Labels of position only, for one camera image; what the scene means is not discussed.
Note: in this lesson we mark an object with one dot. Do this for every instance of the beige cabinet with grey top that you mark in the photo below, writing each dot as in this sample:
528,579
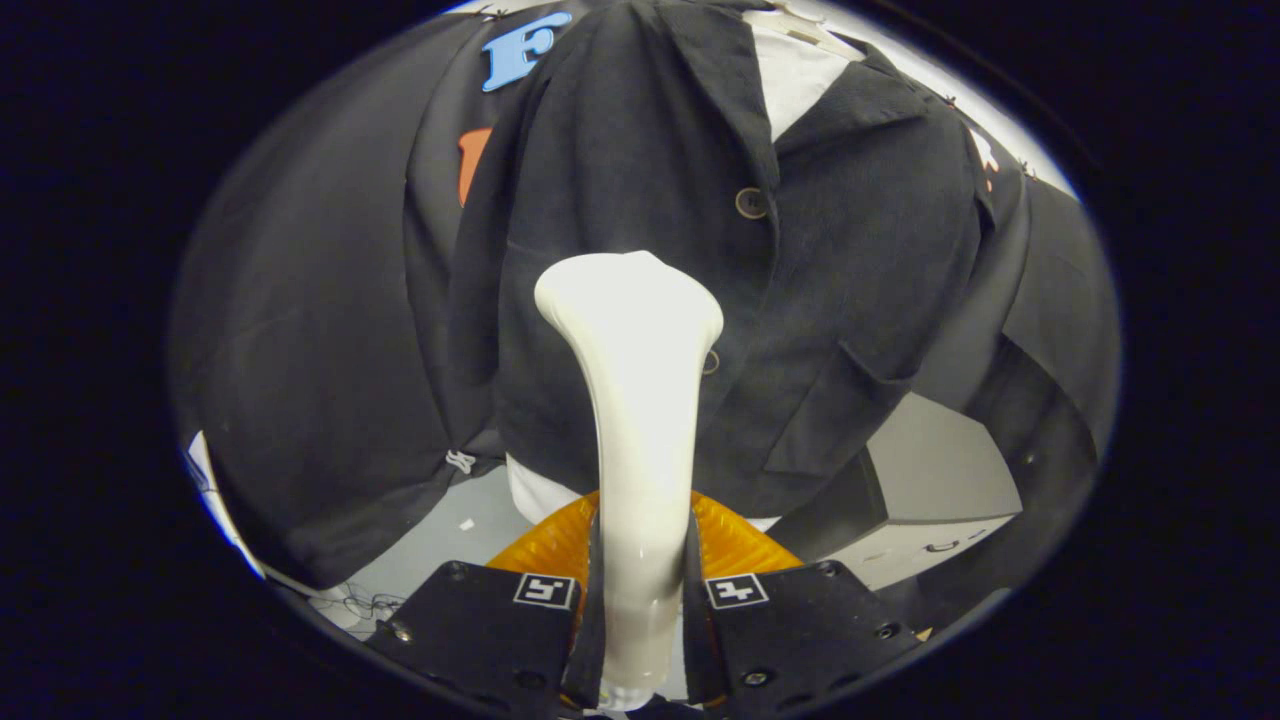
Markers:
930,470

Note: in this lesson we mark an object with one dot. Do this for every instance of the white garment steamer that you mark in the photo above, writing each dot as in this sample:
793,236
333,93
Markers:
640,400

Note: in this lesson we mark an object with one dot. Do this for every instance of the black backdrop cloth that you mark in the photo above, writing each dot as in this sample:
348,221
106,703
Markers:
300,350

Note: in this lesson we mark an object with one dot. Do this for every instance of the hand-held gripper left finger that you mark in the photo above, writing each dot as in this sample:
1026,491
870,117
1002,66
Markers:
480,630

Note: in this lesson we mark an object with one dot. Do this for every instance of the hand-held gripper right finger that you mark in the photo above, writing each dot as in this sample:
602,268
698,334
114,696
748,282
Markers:
790,630

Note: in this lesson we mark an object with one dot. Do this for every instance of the black jacket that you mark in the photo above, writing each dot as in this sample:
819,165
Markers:
850,260

